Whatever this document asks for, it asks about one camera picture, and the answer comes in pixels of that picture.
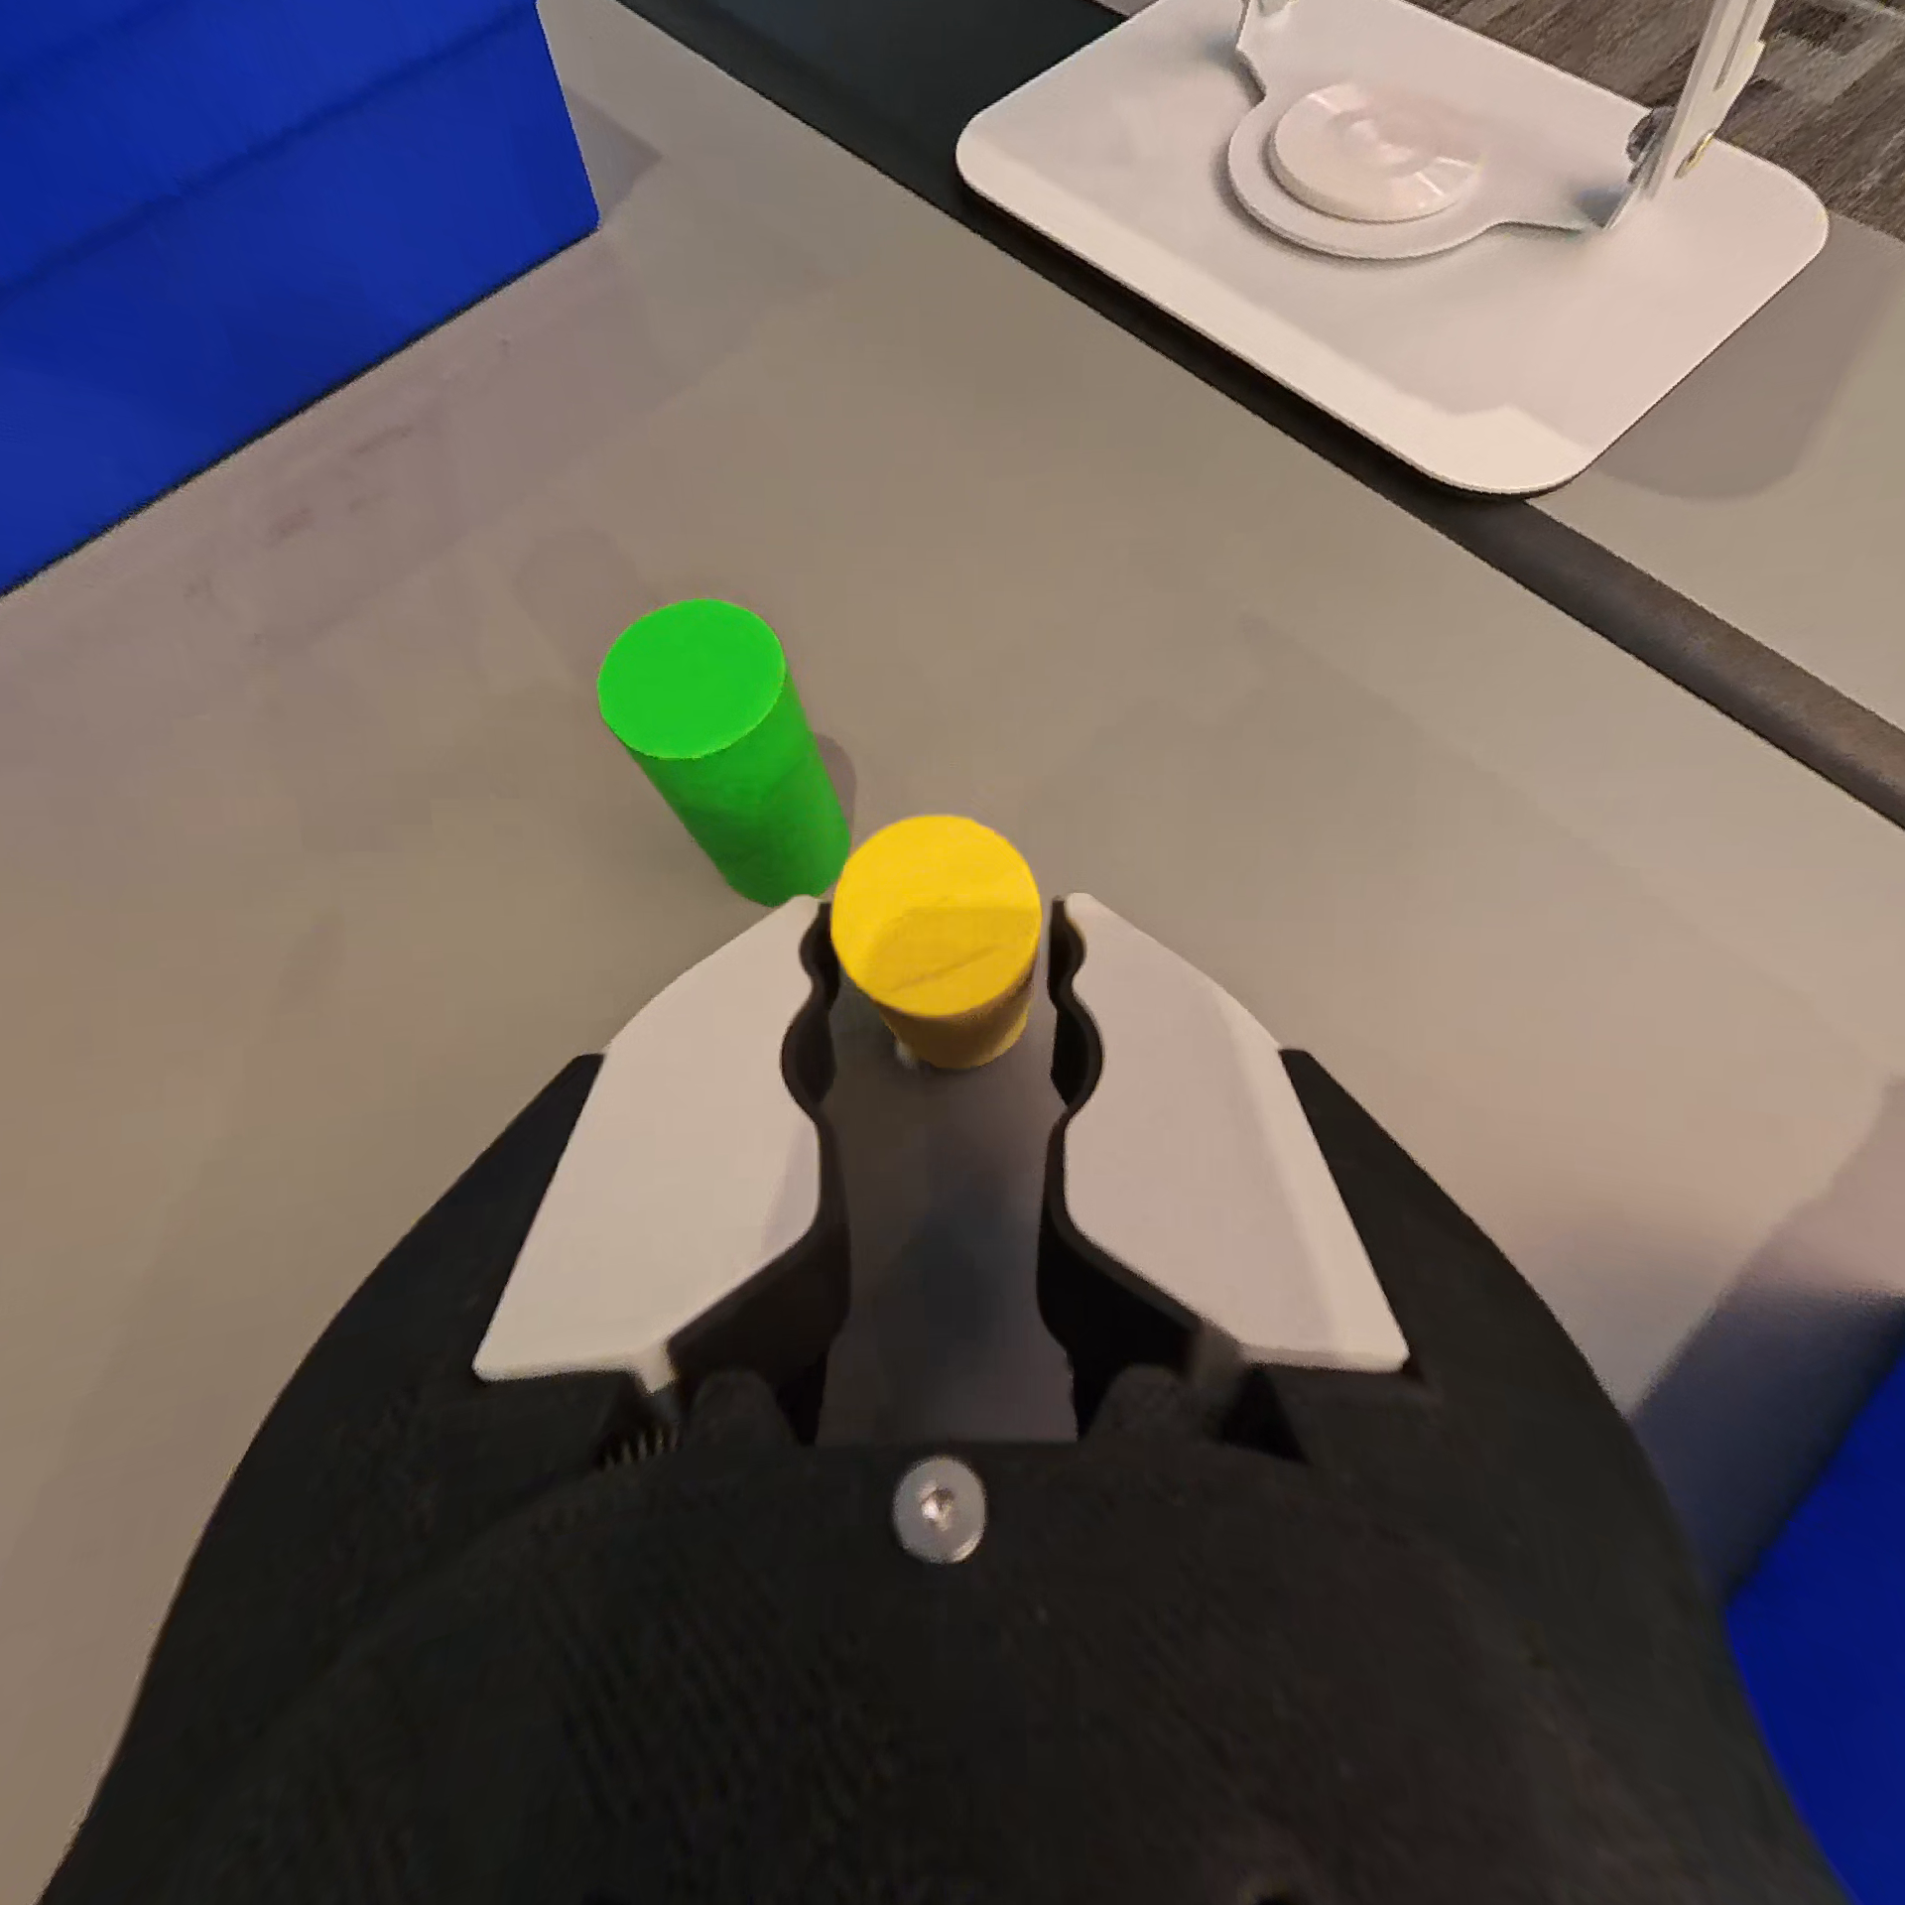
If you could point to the green cylinder block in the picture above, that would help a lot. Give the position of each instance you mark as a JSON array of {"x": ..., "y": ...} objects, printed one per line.
[{"x": 709, "y": 729}]

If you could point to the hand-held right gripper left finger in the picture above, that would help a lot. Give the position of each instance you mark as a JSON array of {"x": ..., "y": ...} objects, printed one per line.
[{"x": 657, "y": 1191}]

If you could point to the yellow cylinder block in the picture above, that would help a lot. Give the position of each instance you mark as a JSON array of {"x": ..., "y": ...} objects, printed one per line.
[{"x": 939, "y": 909}]

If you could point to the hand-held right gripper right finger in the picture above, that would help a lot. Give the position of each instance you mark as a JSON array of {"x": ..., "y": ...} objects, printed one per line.
[{"x": 1221, "y": 1191}]

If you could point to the wooden document stand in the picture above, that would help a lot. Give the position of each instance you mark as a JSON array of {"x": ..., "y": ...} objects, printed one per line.
[{"x": 1428, "y": 266}]

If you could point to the blue plastic bin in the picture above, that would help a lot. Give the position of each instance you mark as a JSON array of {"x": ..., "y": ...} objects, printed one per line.
[
  {"x": 1831, "y": 1698},
  {"x": 237, "y": 238}
]

